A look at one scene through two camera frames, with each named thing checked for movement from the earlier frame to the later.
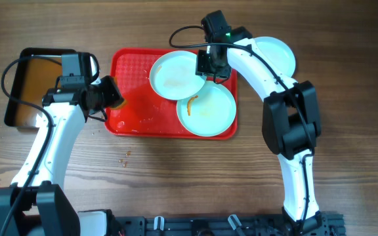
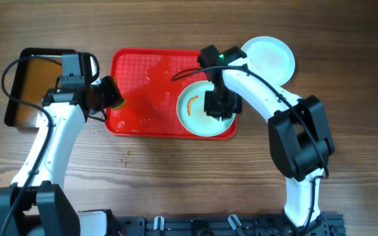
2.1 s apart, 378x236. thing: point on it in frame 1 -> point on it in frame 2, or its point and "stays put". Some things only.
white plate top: [173, 75] -> [272, 57]
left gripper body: [105, 93] stays put
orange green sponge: [119, 107] stays put
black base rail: [220, 225] stays put
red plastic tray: [147, 114] stays put
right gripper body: [207, 64] -> [222, 102]
